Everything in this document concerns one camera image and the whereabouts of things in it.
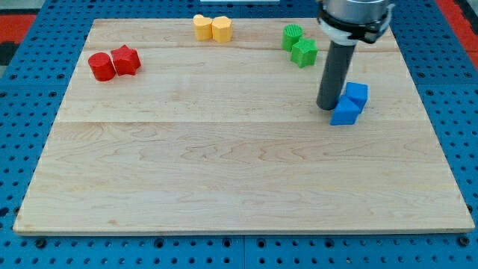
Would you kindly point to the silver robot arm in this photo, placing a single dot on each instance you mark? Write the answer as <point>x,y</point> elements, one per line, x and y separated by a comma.
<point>347,22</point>

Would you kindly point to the green star block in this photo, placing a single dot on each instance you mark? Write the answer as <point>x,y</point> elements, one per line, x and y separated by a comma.
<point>304,52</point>

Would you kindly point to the red star block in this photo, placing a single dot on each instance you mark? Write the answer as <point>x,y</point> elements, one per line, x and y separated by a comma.
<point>126,60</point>

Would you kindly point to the wooden board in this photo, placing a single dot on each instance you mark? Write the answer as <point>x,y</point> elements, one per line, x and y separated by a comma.
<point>226,139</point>

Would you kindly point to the yellow hexagon block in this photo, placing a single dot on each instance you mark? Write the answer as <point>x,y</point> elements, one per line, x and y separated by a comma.
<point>222,29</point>

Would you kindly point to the blue pentagon block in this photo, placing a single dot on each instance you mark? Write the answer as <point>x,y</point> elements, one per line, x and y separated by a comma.
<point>346,112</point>

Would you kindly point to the yellow heart block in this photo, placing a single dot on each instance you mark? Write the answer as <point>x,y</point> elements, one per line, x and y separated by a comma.
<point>202,27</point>

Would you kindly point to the green cylinder block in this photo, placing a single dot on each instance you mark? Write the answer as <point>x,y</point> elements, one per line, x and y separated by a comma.
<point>291,35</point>

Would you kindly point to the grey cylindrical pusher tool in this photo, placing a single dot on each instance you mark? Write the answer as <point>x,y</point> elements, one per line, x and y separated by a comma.
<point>334,73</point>

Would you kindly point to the blue cube block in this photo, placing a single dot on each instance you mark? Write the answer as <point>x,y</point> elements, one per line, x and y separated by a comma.
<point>358,93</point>

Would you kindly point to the red cylinder block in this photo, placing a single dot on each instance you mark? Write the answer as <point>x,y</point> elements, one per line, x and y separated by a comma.
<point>101,66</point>

